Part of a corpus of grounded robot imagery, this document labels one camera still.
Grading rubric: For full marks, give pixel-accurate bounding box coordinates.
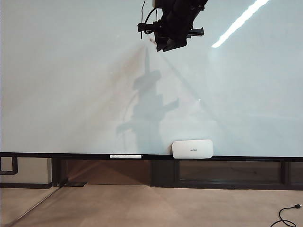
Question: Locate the black lower support frame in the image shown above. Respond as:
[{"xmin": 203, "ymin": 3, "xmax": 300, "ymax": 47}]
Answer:
[{"xmin": 52, "ymin": 157, "xmax": 303, "ymax": 190}]

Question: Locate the black floor cable with plug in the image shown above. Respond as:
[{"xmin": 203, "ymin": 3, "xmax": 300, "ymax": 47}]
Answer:
[{"xmin": 279, "ymin": 203, "xmax": 303, "ymax": 227}]

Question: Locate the large white glass whiteboard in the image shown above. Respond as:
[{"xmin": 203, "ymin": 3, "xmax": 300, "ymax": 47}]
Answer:
[{"xmin": 0, "ymin": 0, "xmax": 303, "ymax": 157}]

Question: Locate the white rounded whiteboard eraser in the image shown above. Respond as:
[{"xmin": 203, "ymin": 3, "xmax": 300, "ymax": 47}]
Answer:
[{"xmin": 171, "ymin": 139, "xmax": 214, "ymax": 159}]

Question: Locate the black flat floor plate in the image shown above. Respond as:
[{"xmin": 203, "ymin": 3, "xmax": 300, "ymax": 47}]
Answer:
[{"xmin": 62, "ymin": 181, "xmax": 89, "ymax": 187}]

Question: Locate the black whiteboard tray ledge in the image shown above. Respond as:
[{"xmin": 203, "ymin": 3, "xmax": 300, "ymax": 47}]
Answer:
[{"xmin": 0, "ymin": 152, "xmax": 303, "ymax": 163}]

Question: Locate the grey metal floor strip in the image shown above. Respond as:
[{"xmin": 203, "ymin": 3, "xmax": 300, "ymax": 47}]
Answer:
[{"xmin": 7, "ymin": 185, "xmax": 61, "ymax": 227}]

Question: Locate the black floor baseboard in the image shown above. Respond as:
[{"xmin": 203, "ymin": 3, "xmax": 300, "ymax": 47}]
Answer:
[{"xmin": 0, "ymin": 182, "xmax": 54, "ymax": 189}]

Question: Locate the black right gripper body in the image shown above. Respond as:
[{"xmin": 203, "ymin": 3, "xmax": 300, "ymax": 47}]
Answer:
[{"xmin": 137, "ymin": 8, "xmax": 205, "ymax": 47}]

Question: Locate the black bent pipe bracket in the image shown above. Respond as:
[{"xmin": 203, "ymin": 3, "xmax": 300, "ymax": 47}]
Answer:
[{"xmin": 0, "ymin": 156, "xmax": 19, "ymax": 175}]

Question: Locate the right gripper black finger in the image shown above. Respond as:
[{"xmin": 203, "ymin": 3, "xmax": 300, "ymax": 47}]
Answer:
[
  {"xmin": 164, "ymin": 39, "xmax": 188, "ymax": 53},
  {"xmin": 156, "ymin": 36, "xmax": 168, "ymax": 52}
]

